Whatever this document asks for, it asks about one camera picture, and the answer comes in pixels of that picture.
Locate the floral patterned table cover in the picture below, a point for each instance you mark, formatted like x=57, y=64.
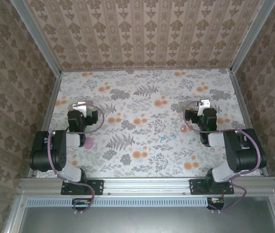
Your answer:
x=151, y=165

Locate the aluminium table side rail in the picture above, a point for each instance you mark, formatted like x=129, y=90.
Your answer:
x=239, y=97
x=52, y=102

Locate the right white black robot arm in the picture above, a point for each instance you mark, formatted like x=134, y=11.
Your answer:
x=244, y=155

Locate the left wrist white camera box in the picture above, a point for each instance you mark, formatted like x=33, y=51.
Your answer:
x=79, y=107

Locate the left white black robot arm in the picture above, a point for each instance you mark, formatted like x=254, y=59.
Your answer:
x=47, y=155

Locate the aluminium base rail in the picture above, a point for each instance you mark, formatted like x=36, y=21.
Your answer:
x=147, y=187

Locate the aluminium corner post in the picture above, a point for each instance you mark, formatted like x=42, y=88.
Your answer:
x=38, y=38
x=250, y=38

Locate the grey metal panel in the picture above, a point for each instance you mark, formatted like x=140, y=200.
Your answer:
x=139, y=218

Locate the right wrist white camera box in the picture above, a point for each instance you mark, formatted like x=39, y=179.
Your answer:
x=205, y=104

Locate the pink earbud charging case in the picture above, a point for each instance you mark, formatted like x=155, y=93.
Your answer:
x=88, y=143

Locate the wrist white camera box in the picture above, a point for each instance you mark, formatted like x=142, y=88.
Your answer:
x=79, y=107
x=205, y=104

